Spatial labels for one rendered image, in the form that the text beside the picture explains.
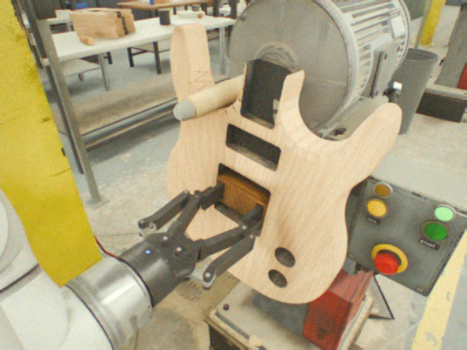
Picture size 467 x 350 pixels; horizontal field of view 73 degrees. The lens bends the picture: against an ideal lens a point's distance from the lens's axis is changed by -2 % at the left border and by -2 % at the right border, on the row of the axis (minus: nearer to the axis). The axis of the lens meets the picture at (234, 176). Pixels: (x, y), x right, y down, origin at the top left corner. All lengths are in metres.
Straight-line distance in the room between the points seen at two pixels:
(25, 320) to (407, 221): 0.52
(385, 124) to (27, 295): 0.37
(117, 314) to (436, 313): 1.71
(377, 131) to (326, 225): 0.15
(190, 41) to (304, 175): 0.25
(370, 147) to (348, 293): 0.70
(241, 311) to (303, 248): 0.86
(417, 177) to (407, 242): 0.11
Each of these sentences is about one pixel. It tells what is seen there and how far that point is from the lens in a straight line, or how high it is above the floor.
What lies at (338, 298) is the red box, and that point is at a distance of 1.02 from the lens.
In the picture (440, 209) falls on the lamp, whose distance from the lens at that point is 0.56.
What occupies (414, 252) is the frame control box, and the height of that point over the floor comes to 1.01.
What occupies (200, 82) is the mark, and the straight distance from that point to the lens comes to 0.50.
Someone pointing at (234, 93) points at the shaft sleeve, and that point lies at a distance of 0.48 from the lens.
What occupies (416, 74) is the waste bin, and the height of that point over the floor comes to 0.60.
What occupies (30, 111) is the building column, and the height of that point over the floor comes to 0.99.
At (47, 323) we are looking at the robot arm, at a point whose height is 1.15.
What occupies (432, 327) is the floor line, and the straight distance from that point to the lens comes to 1.88.
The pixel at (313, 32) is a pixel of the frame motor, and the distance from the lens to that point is 0.55.
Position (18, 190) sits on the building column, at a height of 0.73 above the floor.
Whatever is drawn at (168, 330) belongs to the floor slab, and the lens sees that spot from 1.66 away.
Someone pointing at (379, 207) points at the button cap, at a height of 1.07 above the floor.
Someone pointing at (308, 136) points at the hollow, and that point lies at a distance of 0.43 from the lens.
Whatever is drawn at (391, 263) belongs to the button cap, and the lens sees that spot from 0.62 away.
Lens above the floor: 1.42
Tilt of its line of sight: 34 degrees down
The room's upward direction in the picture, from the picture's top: straight up
